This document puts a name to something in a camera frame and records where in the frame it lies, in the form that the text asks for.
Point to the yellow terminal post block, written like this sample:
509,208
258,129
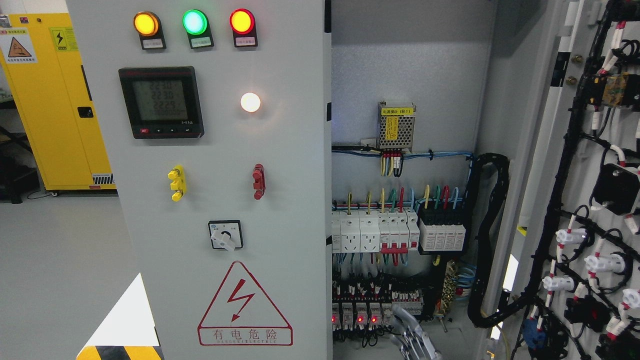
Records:
178,182

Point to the white socket breaker row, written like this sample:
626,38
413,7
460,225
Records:
372,231

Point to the yellow safety storage cabinet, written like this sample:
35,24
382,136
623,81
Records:
44,69

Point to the relay terminal row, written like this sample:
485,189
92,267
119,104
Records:
364,304

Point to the black digital power meter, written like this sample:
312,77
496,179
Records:
162,102

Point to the black surge protector block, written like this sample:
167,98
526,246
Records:
442,230

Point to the grey cabinet door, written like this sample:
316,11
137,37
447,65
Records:
558,265
284,233

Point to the white indicator lamp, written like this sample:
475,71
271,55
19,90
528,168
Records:
250,102

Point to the red electric hazard sticker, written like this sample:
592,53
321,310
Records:
242,314

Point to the grey robot hand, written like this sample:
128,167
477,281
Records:
412,341

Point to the yellow indicator lamp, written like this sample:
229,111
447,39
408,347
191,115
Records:
150,31

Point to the black rotary selector switch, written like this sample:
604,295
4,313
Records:
226,234

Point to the perforated metal power supply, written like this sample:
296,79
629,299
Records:
395,125

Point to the red indicator lamp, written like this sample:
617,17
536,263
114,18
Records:
243,28

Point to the green indicator lamp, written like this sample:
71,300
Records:
197,27

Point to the red terminal post block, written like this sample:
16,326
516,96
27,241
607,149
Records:
259,184

